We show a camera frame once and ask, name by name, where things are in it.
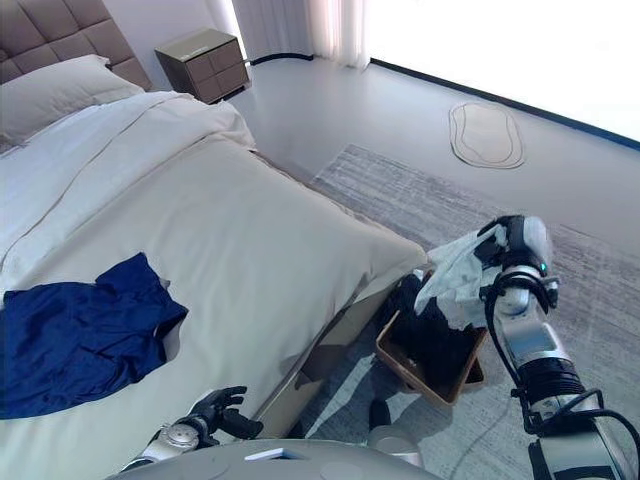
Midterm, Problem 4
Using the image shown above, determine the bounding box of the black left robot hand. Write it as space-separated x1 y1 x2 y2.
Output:
192 384 265 441

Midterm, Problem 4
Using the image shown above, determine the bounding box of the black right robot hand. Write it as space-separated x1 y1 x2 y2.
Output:
474 213 556 281

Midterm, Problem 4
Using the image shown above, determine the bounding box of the white garment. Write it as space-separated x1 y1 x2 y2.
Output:
413 224 506 334

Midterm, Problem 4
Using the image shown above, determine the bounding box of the black garment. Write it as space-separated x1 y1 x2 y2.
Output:
388 272 489 396

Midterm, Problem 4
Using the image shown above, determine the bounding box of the blue garment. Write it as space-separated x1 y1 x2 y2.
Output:
0 251 190 421

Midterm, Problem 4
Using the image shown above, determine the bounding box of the brown wicker basket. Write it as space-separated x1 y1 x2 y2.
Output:
374 269 489 406

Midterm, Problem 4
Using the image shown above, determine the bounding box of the white bed sheet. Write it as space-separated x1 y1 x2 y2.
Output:
0 92 201 266

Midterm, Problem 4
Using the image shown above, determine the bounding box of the grey robot torso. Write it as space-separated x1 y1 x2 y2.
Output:
107 438 441 480

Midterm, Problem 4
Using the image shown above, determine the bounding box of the large grey rug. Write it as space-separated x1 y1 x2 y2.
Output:
289 143 640 480

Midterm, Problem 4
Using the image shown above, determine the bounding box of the small oval beige rug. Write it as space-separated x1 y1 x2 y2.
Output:
448 101 527 170

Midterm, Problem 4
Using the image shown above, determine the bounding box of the silver robot leg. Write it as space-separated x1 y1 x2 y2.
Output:
367 397 426 469

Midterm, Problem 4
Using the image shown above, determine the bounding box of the white sheer curtain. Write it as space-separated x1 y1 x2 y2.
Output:
231 0 372 70

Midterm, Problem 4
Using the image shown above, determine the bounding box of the brown nightstand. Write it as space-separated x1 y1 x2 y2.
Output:
153 27 251 105

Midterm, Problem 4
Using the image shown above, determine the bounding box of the beige pillow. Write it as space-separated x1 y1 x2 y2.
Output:
0 53 146 149

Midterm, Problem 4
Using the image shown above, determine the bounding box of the brown tufted headboard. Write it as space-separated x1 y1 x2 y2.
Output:
0 0 153 94

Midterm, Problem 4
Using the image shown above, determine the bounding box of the beige bed frame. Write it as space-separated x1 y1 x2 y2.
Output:
254 279 416 441

